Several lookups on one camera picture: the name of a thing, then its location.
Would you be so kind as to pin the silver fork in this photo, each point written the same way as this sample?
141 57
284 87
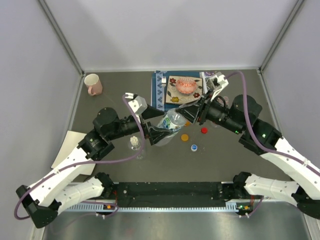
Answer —
163 83

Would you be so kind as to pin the blue cap water bottle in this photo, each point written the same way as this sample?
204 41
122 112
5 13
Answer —
171 121

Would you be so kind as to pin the orange bottle cap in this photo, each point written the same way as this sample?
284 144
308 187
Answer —
184 137

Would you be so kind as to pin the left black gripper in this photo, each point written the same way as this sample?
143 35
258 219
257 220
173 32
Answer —
155 133

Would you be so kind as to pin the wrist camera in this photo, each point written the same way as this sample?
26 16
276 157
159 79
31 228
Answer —
137 103
217 83

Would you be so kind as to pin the square floral plate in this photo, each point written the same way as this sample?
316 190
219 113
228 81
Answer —
174 97

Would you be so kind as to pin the blue patterned placemat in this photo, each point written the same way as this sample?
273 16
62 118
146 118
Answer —
158 97

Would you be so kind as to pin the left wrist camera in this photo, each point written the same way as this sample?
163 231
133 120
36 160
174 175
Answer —
137 103

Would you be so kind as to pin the clear glass bottle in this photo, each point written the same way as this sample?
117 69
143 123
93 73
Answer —
135 145

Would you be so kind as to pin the red label water bottle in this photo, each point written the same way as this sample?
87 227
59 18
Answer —
222 101

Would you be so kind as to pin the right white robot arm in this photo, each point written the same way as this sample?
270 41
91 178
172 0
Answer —
261 138

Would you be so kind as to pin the white notebook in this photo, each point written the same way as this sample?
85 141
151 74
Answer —
69 152

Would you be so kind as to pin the red patterned bowl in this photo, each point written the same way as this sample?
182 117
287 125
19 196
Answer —
186 85

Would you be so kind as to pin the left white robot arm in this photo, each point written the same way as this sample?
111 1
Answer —
52 195

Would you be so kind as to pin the orange juice bottle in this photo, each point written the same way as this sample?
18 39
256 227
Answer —
188 123

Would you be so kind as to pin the red bottle cap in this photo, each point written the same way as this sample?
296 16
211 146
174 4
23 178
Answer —
204 130

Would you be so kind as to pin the pink mug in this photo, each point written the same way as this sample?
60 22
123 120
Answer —
93 84

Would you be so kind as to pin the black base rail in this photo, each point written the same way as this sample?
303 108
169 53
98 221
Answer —
172 194

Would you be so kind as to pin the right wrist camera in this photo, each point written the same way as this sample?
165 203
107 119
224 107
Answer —
217 83

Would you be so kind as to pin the blue white bottle cap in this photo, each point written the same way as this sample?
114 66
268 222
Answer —
194 147

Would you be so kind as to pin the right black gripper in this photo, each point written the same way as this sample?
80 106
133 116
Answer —
191 109

